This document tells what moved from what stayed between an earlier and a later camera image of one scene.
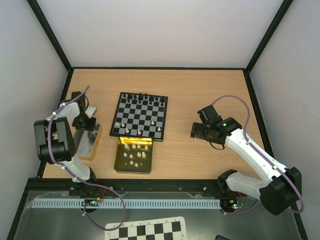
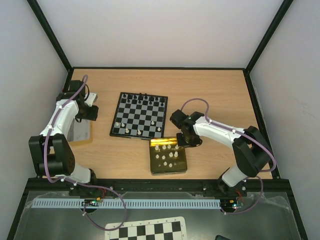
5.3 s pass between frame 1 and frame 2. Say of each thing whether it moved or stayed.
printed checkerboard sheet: stayed
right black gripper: moved
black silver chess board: stayed
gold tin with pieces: moved
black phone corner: stayed
